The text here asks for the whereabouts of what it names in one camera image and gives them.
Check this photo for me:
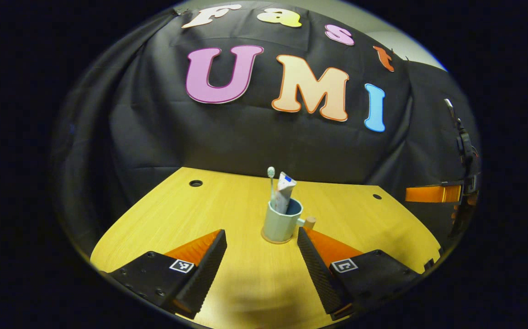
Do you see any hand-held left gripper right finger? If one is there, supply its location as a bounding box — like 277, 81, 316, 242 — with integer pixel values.
297, 227, 422, 320

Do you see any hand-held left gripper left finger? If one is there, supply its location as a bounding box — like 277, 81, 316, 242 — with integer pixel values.
104, 229, 228, 319

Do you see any light blue cup wooden handle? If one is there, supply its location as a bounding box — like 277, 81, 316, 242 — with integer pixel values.
262, 198, 317, 243

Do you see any round wooden coaster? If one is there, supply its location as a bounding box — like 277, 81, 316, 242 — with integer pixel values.
260, 228, 294, 245

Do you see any white toothpaste tube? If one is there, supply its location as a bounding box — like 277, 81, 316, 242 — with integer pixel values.
273, 172, 297, 214

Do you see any white toothbrush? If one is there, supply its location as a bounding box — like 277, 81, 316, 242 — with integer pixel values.
267, 167, 276, 206

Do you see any wooden desktop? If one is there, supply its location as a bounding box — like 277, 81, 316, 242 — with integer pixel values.
90, 167, 443, 329

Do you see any black backdrop cloth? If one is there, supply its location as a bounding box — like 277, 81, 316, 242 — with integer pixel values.
56, 2, 479, 247

